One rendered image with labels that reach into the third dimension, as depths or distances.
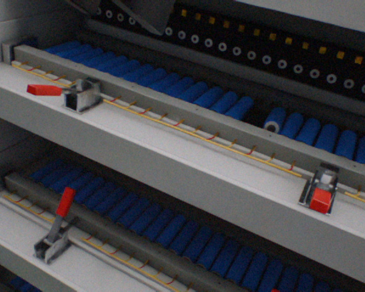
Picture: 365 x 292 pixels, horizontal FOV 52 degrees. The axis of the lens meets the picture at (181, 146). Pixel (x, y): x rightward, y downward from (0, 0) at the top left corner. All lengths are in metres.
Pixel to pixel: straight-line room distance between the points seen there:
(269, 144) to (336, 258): 0.12
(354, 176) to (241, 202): 0.11
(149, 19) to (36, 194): 0.43
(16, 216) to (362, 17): 0.47
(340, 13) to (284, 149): 0.13
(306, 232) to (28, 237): 0.35
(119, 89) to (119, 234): 0.19
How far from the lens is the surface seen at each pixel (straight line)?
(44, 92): 0.38
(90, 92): 0.43
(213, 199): 0.36
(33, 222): 0.56
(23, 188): 0.58
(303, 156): 0.38
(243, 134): 0.38
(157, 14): 0.18
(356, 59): 0.48
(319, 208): 0.28
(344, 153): 0.41
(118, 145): 0.39
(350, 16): 0.34
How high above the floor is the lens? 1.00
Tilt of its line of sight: 15 degrees down
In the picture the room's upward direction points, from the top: 16 degrees clockwise
